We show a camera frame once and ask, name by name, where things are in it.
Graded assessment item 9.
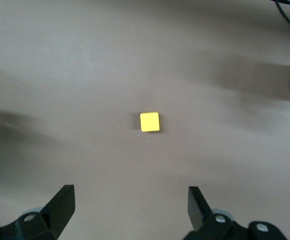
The yellow cube block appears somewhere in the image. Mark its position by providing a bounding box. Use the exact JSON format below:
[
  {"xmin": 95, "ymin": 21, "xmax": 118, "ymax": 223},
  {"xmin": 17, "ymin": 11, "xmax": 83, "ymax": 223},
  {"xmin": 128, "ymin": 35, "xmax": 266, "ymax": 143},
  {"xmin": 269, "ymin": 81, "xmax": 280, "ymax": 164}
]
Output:
[{"xmin": 139, "ymin": 111, "xmax": 160, "ymax": 133}]

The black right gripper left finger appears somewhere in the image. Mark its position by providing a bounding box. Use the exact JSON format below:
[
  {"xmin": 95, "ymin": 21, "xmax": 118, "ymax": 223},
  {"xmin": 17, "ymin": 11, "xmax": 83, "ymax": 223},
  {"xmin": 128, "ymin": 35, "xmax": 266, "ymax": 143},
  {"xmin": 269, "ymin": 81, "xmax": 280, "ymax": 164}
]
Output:
[{"xmin": 0, "ymin": 184, "xmax": 75, "ymax": 240}]

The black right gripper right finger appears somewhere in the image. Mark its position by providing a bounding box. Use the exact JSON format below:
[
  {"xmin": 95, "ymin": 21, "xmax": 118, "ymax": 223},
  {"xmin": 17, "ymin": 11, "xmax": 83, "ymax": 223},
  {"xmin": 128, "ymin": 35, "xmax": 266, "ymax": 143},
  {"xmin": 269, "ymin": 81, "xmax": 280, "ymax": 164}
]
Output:
[{"xmin": 183, "ymin": 186, "xmax": 250, "ymax": 240}]

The large black cable loop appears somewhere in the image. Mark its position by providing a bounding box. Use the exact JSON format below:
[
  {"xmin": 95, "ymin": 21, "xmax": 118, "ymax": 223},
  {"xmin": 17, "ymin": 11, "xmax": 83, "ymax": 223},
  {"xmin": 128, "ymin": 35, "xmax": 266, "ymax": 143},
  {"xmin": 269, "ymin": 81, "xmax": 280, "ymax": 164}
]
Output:
[{"xmin": 274, "ymin": 0, "xmax": 290, "ymax": 33}]

